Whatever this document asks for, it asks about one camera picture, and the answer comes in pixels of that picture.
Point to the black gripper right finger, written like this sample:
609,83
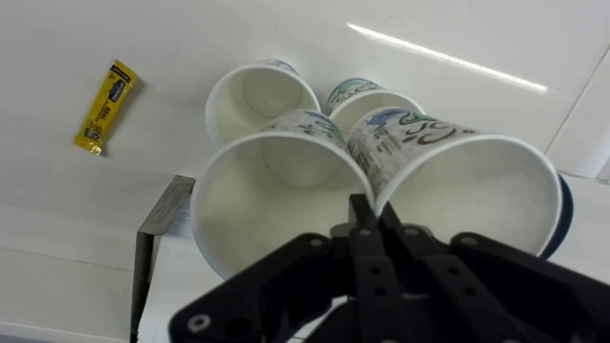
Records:
459,287

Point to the patterned paper coffee cup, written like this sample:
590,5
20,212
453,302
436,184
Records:
255,96
470,184
279,197
369,102

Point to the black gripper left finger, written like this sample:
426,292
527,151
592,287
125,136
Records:
356,273

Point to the gray napkin holder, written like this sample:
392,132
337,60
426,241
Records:
155,235

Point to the yellow sachet packet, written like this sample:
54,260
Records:
106,107

